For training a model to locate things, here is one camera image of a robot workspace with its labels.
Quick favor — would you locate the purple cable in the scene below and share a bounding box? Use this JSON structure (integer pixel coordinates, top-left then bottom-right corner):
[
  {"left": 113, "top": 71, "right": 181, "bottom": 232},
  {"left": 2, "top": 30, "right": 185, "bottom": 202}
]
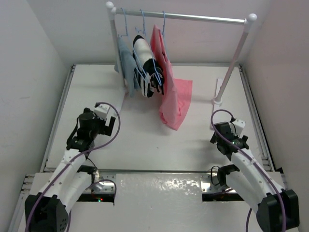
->
[
  {"left": 25, "top": 102, "right": 121, "bottom": 232},
  {"left": 210, "top": 109, "right": 289, "bottom": 232}
]

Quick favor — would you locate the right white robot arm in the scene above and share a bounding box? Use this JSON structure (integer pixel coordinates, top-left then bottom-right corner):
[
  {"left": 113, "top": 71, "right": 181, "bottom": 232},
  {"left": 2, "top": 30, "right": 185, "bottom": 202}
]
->
[{"left": 211, "top": 122, "right": 300, "bottom": 232}]

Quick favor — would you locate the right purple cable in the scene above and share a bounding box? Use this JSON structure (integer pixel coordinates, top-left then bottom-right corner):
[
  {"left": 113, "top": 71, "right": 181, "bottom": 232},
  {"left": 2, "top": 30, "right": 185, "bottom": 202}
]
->
[{"left": 210, "top": 109, "right": 289, "bottom": 232}]

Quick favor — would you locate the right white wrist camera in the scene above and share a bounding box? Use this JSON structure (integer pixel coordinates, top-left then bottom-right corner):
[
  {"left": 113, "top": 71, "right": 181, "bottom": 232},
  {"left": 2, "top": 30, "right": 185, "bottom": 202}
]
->
[{"left": 229, "top": 118, "right": 246, "bottom": 137}]

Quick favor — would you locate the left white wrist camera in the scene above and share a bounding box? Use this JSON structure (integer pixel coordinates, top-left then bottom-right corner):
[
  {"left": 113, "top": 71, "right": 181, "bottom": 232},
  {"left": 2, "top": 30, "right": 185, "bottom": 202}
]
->
[{"left": 93, "top": 104, "right": 110, "bottom": 121}]

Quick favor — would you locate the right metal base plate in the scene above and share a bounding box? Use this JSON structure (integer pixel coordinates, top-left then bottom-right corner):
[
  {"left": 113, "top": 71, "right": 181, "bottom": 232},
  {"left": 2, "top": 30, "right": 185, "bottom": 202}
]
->
[{"left": 200, "top": 172, "right": 233, "bottom": 194}]

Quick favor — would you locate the metal base plate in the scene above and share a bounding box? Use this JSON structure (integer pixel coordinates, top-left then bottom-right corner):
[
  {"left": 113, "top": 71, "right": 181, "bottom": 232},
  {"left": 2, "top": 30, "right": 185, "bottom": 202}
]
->
[
  {"left": 83, "top": 170, "right": 116, "bottom": 194},
  {"left": 200, "top": 172, "right": 233, "bottom": 194}
]

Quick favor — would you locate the blue wire hanger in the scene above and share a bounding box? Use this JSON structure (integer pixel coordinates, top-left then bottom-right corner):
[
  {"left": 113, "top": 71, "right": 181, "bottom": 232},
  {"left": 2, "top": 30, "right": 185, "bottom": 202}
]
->
[{"left": 161, "top": 11, "right": 169, "bottom": 57}]

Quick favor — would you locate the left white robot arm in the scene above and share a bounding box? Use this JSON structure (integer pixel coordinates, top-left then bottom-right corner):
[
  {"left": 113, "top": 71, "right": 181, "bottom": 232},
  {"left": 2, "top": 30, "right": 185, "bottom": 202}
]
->
[{"left": 25, "top": 102, "right": 120, "bottom": 232}]

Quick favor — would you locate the white clothes rack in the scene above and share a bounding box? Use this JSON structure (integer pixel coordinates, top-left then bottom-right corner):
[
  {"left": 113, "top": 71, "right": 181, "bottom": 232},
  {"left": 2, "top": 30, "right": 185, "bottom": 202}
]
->
[{"left": 106, "top": 1, "right": 257, "bottom": 114}]

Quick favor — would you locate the blue hanger with striped garment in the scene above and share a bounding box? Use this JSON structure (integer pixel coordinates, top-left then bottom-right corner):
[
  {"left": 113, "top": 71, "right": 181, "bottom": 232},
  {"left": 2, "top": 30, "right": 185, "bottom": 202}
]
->
[{"left": 135, "top": 9, "right": 162, "bottom": 87}]

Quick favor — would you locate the black and white hanging garment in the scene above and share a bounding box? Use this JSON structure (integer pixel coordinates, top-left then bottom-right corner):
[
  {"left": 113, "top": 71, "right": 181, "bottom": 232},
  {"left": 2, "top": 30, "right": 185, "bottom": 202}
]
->
[{"left": 133, "top": 35, "right": 165, "bottom": 98}]

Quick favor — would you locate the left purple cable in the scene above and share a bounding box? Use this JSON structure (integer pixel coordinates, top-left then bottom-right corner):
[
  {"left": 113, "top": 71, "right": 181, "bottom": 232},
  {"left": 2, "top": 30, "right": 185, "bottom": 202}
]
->
[{"left": 25, "top": 102, "right": 121, "bottom": 232}]

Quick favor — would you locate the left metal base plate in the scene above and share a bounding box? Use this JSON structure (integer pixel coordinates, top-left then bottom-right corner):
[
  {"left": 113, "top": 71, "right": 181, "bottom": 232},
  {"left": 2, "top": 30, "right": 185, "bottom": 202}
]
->
[{"left": 83, "top": 170, "right": 116, "bottom": 194}]

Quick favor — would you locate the pink t shirt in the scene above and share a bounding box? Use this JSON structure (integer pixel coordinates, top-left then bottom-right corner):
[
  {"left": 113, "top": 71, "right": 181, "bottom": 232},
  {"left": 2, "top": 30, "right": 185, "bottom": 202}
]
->
[{"left": 150, "top": 25, "right": 193, "bottom": 130}]

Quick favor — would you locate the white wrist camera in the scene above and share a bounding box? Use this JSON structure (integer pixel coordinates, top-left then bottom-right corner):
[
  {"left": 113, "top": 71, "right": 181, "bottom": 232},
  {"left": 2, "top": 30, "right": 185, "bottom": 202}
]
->
[
  {"left": 93, "top": 104, "right": 110, "bottom": 121},
  {"left": 229, "top": 118, "right": 246, "bottom": 137}
]

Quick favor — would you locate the light blue hanging garment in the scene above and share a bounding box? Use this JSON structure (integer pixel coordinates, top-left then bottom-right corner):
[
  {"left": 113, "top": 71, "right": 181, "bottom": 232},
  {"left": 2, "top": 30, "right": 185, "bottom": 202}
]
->
[{"left": 118, "top": 37, "right": 140, "bottom": 98}]

